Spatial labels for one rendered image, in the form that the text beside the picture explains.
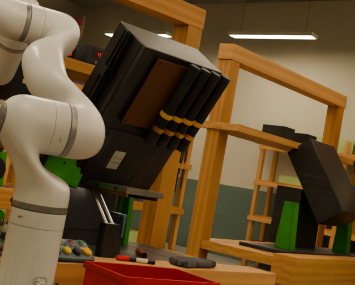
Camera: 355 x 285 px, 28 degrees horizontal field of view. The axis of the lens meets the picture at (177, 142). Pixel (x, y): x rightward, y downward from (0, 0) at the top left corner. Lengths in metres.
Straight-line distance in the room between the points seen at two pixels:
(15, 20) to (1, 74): 0.32
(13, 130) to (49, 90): 0.19
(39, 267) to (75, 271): 0.52
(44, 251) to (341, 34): 10.85
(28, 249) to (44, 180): 0.15
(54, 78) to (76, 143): 0.18
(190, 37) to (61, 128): 1.68
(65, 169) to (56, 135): 0.75
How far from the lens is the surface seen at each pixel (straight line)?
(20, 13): 1.81
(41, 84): 1.64
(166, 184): 3.06
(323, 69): 12.13
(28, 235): 1.52
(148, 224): 3.06
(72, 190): 2.49
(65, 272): 2.03
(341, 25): 12.21
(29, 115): 1.49
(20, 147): 1.49
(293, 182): 11.41
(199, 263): 2.42
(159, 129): 2.29
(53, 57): 1.68
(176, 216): 9.18
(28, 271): 1.53
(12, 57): 2.05
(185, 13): 3.10
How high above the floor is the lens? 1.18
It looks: 3 degrees up
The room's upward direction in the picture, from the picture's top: 10 degrees clockwise
